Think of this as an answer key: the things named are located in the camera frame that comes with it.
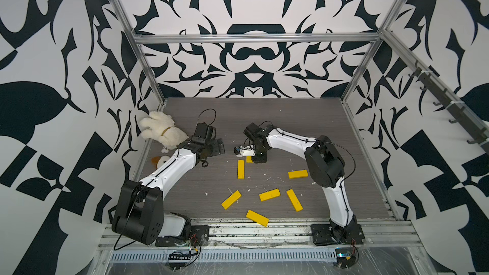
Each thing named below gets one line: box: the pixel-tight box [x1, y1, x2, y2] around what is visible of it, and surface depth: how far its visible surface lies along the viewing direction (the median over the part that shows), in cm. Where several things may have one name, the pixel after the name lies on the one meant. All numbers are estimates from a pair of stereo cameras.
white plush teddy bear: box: [139, 110, 190, 150], surface depth 98 cm
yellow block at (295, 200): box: [285, 188, 304, 212], surface depth 84 cm
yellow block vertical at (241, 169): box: [237, 159, 246, 180], surface depth 93 cm
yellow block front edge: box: [245, 209, 270, 227], surface depth 80 cm
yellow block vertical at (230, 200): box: [220, 189, 242, 211], surface depth 85 cm
